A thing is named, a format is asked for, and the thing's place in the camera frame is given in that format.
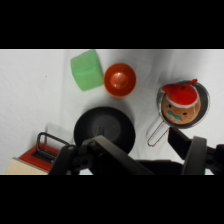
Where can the green sponge block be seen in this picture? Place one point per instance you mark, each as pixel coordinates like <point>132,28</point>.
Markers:
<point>86,70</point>

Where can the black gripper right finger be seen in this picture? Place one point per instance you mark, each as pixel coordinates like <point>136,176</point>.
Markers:
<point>190,155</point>

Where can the orange bowl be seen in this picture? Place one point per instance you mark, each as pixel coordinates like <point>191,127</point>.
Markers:
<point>120,80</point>

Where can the red wooden toy toaster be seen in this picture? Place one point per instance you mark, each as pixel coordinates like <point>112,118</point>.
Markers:
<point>36,156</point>

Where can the potato toy with red hat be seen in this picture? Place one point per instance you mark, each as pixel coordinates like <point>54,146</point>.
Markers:
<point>180,103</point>

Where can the black bowl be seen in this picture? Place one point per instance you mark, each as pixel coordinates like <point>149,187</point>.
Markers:
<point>103,128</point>

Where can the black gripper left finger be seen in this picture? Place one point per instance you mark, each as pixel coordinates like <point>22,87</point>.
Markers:
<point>100,156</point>

